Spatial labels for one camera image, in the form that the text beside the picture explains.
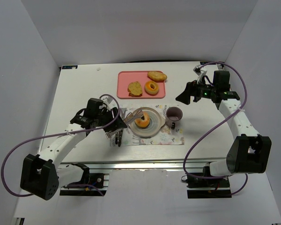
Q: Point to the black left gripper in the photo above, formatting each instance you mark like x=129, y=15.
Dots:
x=115, y=120

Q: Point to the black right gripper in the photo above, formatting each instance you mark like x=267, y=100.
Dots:
x=192, y=90

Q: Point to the metal serving tongs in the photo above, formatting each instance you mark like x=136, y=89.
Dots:
x=127, y=120

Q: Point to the glazed top donut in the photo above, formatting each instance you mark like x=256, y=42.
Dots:
x=144, y=121

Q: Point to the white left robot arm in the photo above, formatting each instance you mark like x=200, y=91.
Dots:
x=42, y=175

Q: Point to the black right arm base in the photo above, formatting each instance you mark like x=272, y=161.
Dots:
x=206, y=189

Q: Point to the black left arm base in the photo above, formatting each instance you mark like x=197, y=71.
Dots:
x=91, y=180

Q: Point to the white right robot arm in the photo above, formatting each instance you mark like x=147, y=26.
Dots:
x=249, y=152

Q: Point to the oval bread roll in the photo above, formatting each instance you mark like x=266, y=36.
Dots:
x=157, y=76

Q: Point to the seeded bread slice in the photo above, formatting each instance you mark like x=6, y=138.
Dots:
x=134, y=89

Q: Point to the metal fork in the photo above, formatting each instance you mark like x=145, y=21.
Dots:
x=117, y=138

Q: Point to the metal knife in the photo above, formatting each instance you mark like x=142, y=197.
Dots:
x=123, y=115

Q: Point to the purple mug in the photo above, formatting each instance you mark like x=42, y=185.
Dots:
x=173, y=117

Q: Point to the lower donut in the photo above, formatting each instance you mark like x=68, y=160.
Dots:
x=151, y=87

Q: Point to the blue right corner sticker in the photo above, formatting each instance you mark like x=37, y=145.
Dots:
x=207, y=62

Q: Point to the blue corner sticker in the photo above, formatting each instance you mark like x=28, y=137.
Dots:
x=207, y=62
x=69, y=67

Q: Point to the floral placemat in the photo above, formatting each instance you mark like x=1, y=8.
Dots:
x=166, y=136

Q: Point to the pink plastic tray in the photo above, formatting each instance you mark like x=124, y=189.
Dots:
x=127, y=77

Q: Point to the blue left corner sticker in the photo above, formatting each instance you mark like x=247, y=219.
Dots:
x=69, y=67

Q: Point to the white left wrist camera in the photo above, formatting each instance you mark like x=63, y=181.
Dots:
x=107, y=100

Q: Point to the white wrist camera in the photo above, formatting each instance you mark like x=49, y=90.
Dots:
x=107, y=100
x=200, y=73

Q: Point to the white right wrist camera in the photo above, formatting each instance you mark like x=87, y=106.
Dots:
x=200, y=73

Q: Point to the round plate with handles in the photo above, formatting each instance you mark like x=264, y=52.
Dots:
x=156, y=122

